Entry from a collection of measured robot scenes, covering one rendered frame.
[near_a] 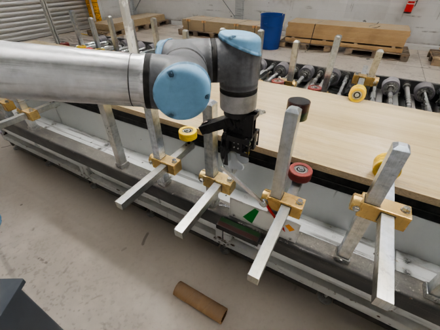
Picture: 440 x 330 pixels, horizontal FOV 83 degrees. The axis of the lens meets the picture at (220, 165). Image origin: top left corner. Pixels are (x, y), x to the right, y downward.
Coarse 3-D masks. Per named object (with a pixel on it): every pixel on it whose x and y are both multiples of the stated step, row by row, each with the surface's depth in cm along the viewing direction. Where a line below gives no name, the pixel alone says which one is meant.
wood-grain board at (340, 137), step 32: (288, 96) 137; (320, 96) 137; (320, 128) 109; (352, 128) 109; (384, 128) 109; (416, 128) 109; (320, 160) 91; (352, 160) 91; (416, 160) 91; (416, 192) 78
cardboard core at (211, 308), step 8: (176, 288) 136; (184, 288) 136; (192, 288) 137; (176, 296) 136; (184, 296) 133; (192, 296) 132; (200, 296) 132; (192, 304) 131; (200, 304) 130; (208, 304) 129; (216, 304) 129; (208, 312) 127; (216, 312) 126; (224, 312) 126; (216, 320) 126
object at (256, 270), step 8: (296, 184) 87; (288, 192) 83; (296, 192) 83; (280, 208) 78; (288, 208) 78; (280, 216) 75; (272, 224) 73; (280, 224) 73; (272, 232) 71; (280, 232) 74; (264, 240) 69; (272, 240) 69; (264, 248) 67; (272, 248) 67; (256, 256) 65; (264, 256) 65; (256, 264) 63; (264, 264) 63; (248, 272) 61; (256, 272) 61; (248, 280) 63; (256, 280) 61
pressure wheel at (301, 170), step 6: (300, 162) 89; (294, 168) 87; (300, 168) 86; (306, 168) 87; (288, 174) 88; (294, 174) 84; (300, 174) 84; (306, 174) 84; (294, 180) 85; (300, 180) 84; (306, 180) 84
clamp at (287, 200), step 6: (264, 192) 82; (270, 198) 80; (276, 198) 80; (282, 198) 80; (288, 198) 80; (294, 198) 80; (270, 204) 82; (276, 204) 80; (282, 204) 79; (288, 204) 78; (294, 204) 78; (276, 210) 82; (294, 210) 78; (300, 210) 77; (294, 216) 79; (300, 216) 78
